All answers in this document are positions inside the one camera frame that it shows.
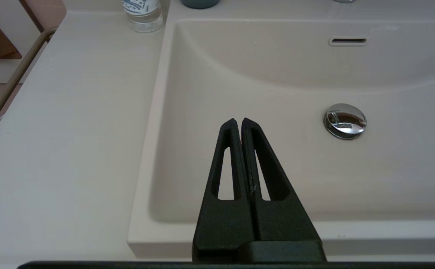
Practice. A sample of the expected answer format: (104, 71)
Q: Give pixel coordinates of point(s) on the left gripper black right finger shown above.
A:
(283, 220)

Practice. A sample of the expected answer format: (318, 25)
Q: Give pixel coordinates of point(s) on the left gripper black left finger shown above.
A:
(223, 224)

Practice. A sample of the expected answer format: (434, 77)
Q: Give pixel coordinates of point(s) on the beige sink basin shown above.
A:
(277, 74)

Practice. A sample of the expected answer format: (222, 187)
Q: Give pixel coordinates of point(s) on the chrome faucet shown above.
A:
(344, 1)

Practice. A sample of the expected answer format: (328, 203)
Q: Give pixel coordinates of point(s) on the chrome drain stopper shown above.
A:
(345, 121)

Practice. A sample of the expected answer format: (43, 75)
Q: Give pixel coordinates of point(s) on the grey pump bottle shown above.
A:
(200, 3)

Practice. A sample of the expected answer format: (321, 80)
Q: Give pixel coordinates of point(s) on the clear empty plastic bottle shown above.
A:
(142, 16)

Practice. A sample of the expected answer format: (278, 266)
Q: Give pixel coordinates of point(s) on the beige metal rail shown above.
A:
(12, 82)

